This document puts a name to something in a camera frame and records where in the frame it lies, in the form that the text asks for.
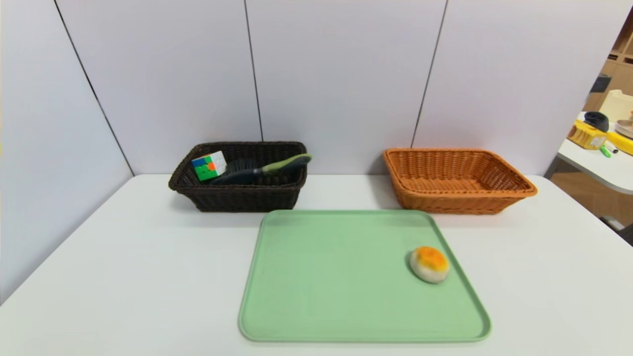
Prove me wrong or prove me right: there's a light green plastic tray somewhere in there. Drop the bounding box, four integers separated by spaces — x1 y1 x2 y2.
238 210 493 344

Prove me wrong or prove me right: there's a cream plastic container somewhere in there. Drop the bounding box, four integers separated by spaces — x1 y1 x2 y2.
599 89 633 121

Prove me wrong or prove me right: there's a colourful puzzle cube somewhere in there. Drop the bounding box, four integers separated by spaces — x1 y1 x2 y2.
191 151 227 182

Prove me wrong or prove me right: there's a dark bristle brush green handle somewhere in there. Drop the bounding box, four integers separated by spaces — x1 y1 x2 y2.
210 153 313 186

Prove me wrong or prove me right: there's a yellow cardboard box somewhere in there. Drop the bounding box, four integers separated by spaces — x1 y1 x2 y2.
568 120 607 150

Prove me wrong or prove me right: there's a white side table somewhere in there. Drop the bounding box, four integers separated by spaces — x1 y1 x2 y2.
557 112 633 195

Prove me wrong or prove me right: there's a wooden shelving unit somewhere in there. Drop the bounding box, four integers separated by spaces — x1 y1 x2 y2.
583 10 633 112

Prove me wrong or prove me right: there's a black tape roll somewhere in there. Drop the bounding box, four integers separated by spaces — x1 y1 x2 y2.
584 111 610 132

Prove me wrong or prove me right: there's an orange wicker basket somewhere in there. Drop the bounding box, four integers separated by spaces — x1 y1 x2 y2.
384 148 539 215

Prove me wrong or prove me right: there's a dark brown wicker basket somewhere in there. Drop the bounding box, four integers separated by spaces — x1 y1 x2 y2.
168 141 307 213

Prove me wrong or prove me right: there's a white bun with orange top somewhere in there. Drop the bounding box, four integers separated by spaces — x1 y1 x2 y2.
409 246 451 285

